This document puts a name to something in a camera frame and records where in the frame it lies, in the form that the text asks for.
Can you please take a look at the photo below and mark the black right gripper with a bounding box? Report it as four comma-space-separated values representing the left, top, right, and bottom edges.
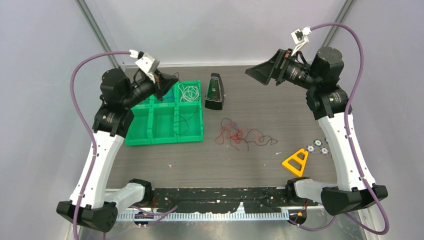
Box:
245, 49, 320, 91

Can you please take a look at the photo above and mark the aluminium corner post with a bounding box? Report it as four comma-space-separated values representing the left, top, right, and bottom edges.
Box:
75, 0, 112, 52

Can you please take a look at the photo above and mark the small round silver part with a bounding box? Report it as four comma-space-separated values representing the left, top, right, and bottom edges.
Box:
306, 144, 316, 153

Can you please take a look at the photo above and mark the black metronome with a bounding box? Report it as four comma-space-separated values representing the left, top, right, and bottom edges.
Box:
205, 73, 225, 111

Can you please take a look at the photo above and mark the blue cable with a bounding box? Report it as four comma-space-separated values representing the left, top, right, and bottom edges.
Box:
162, 87, 176, 104

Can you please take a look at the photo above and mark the yellow triangle block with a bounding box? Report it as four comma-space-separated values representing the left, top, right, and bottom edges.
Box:
281, 148, 309, 177

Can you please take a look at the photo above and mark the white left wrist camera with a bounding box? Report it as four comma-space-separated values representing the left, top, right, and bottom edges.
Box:
129, 49, 160, 83

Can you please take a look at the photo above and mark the white cable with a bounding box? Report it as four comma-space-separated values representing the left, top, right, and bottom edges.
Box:
178, 82, 202, 103

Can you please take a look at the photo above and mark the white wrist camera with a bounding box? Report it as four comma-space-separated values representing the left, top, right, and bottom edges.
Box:
291, 26, 312, 56
129, 49, 160, 83

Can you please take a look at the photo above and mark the aluminium rail front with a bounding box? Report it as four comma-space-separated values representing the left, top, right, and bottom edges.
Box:
105, 186, 332, 222

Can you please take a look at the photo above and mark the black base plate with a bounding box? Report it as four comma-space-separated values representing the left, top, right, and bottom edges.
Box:
133, 186, 318, 214

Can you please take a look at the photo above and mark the red cable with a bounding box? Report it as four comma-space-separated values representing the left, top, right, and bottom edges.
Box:
215, 119, 266, 152

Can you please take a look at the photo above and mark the green bin back right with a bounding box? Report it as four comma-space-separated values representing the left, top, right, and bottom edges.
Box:
176, 80, 202, 104

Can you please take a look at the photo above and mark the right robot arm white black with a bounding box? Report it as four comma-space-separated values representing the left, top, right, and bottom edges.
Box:
245, 47, 388, 216

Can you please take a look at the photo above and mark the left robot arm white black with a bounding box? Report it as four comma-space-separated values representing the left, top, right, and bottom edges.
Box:
56, 68, 179, 233

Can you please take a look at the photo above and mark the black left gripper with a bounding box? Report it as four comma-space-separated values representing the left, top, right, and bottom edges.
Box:
123, 69, 178, 108

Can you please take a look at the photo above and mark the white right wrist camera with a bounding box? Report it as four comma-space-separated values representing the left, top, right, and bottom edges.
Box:
291, 26, 312, 56

